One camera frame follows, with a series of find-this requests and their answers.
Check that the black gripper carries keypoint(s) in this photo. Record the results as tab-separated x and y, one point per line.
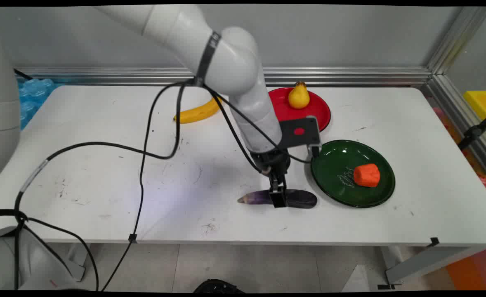
277	161

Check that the orange carrot chunk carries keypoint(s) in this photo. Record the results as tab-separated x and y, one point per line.
367	175

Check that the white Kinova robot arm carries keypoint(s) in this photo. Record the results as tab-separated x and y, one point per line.
234	62

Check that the purple eggplant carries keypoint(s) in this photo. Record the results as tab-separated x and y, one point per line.
300	199

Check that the green enamel plate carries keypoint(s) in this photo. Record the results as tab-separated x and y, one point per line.
342	165

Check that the red enamel plate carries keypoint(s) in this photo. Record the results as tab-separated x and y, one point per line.
315	109

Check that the yellow pear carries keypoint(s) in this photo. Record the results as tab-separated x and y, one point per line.
298	98

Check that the black object on floor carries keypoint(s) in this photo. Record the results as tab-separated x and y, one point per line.
218	286

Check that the yellow banana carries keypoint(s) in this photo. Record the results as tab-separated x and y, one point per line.
197	113

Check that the white table leg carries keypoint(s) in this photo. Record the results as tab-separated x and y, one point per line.
424	262

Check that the black tape piece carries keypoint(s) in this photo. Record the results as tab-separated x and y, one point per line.
434	241

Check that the yellow box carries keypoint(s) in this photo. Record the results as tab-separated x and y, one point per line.
482	103

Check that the blue bubble wrap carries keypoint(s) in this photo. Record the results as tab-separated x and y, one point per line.
34	95

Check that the black wrist camera mount plate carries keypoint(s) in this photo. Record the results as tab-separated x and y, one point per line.
298	132

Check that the horizontal aluminium frame rail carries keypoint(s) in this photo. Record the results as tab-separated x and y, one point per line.
350	76

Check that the side aluminium frame rail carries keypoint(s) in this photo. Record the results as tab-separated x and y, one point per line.
461	111

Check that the upright aluminium frame post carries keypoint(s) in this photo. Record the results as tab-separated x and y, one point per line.
457	37

